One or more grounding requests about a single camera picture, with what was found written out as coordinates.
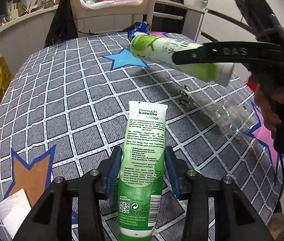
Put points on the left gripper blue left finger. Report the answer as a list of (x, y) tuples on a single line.
[(113, 169)]

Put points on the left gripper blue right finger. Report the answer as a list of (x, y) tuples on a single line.
[(171, 162)]

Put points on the green hand cream tube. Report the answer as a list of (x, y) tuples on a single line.
[(141, 173)]

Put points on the clear plastic zip bag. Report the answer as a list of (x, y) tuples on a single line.
[(221, 110)]

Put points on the green white lotion bottle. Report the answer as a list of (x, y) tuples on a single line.
[(187, 57)]

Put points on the blue wrapper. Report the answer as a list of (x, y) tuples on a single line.
[(138, 28)]

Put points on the person's right hand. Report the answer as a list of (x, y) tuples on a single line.
[(271, 119)]

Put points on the white refrigerator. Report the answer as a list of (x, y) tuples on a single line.
[(240, 20)]

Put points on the grey checked tablecloth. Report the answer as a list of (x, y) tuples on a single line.
[(67, 108)]

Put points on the built-in black oven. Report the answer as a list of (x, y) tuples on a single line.
[(167, 18)]

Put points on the black jacket on cart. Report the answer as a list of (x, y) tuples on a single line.
[(63, 25)]

